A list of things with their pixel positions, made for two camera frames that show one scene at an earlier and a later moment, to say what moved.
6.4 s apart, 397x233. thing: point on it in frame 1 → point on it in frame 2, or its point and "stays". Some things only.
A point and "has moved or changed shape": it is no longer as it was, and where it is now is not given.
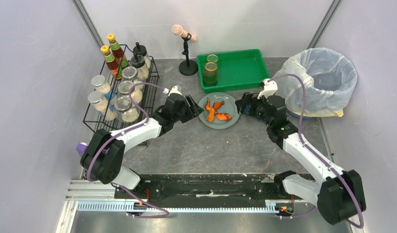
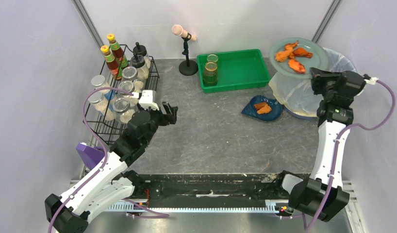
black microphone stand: [188, 67] stays
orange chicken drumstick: [217, 105] → [302, 52]
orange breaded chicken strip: [210, 116] → [282, 56]
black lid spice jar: [142, 64] stays
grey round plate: [229, 107] → [318, 60]
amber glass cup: [210, 72] stays
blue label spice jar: [97, 100] stays
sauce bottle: [115, 47] stays
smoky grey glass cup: [210, 79] stays
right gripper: [250, 107] → [320, 81]
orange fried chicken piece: [223, 116] → [296, 66]
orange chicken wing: [211, 111] → [289, 47]
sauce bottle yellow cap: [113, 67] stays
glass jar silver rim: [124, 89] has moved or changed shape
